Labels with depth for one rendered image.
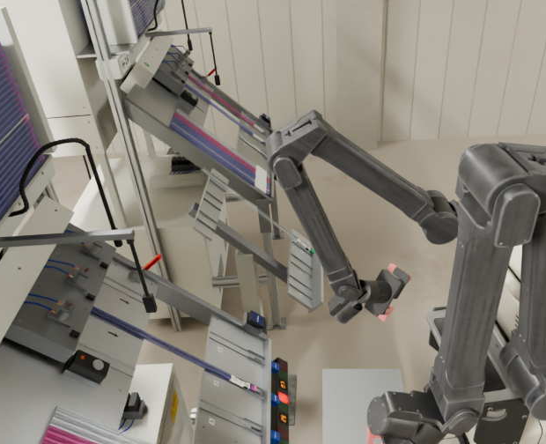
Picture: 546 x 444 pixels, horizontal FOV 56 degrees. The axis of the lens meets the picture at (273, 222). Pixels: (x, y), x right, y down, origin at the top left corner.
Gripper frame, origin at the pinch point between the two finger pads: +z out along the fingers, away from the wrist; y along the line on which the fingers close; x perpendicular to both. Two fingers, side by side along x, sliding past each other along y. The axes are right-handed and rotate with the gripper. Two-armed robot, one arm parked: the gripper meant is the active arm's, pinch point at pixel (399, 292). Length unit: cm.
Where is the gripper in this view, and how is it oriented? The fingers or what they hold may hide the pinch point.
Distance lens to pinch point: 143.7
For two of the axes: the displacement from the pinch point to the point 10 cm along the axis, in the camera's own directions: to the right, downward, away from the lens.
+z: 6.7, 1.1, 7.4
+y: -4.3, 8.6, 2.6
